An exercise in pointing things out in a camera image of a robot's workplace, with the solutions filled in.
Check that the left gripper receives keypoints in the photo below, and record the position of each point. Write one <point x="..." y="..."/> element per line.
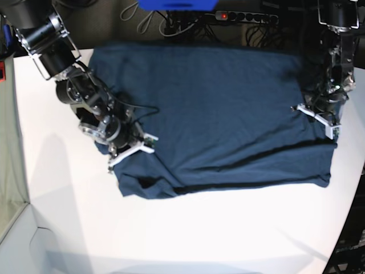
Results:
<point x="329" y="107"/>

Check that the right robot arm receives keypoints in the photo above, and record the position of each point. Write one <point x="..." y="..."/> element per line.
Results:
<point x="105" y="118"/>

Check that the black power strip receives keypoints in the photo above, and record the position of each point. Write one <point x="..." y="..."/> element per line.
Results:
<point x="246" y="17"/>

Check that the dark blue t-shirt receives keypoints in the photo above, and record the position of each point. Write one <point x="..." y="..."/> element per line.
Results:
<point x="225" y="121"/>

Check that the green cloth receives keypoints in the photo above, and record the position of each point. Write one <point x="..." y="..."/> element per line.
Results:
<point x="14" y="192"/>

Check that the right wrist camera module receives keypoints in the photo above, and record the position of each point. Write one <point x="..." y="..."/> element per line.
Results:
<point x="145" y="143"/>

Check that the red box at edge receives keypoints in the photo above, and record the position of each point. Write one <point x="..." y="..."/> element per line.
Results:
<point x="2" y="71"/>

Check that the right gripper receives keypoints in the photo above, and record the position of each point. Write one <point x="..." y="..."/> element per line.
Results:
<point x="117" y="132"/>

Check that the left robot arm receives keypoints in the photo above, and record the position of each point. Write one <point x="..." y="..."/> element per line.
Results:
<point x="336" y="76"/>

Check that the light grey storage bin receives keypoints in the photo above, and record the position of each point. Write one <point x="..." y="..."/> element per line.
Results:
<point x="28" y="247"/>

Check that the blue plastic box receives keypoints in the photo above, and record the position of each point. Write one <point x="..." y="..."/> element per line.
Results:
<point x="183" y="5"/>

